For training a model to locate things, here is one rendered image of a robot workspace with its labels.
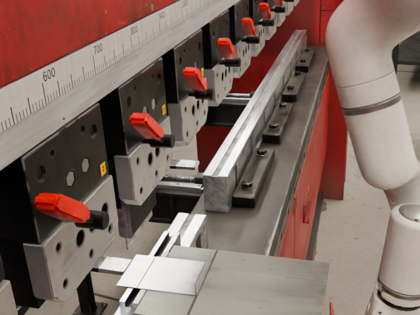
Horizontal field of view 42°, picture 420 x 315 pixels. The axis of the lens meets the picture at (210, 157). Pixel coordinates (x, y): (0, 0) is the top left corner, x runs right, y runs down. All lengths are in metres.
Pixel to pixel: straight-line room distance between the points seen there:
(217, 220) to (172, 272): 0.40
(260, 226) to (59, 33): 0.81
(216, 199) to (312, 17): 1.73
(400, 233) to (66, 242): 0.55
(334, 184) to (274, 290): 2.33
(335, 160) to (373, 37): 2.30
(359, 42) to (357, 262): 1.95
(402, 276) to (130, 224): 0.45
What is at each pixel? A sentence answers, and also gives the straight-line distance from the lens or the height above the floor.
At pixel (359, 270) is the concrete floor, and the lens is 2.64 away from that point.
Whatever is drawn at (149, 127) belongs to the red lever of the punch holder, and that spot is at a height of 1.30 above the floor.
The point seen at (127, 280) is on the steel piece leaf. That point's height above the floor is 1.00.
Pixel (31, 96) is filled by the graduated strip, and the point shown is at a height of 1.38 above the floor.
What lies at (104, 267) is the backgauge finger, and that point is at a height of 1.00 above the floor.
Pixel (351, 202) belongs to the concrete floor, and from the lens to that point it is 3.18.
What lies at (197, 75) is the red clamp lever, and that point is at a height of 1.30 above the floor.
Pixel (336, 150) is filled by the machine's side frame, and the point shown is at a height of 0.30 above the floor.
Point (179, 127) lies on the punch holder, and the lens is 0.86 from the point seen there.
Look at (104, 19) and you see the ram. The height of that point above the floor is 1.42.
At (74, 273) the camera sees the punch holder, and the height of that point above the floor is 1.19.
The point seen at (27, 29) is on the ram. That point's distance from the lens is 0.50.
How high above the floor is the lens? 1.52
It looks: 24 degrees down
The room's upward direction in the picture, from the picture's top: 3 degrees counter-clockwise
